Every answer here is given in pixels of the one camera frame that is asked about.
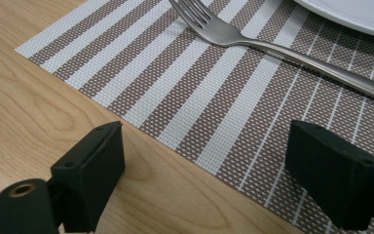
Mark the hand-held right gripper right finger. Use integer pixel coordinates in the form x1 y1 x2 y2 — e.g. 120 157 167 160
284 119 374 231

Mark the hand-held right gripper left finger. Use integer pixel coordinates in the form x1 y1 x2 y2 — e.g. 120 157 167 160
50 120 127 234

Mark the silver metal fork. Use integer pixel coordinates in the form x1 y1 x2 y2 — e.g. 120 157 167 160
168 0 374 107

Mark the striped woven placemat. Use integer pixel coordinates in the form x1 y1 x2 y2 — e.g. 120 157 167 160
15 0 374 234

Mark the white plate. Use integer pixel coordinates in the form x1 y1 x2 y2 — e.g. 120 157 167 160
293 0 374 41

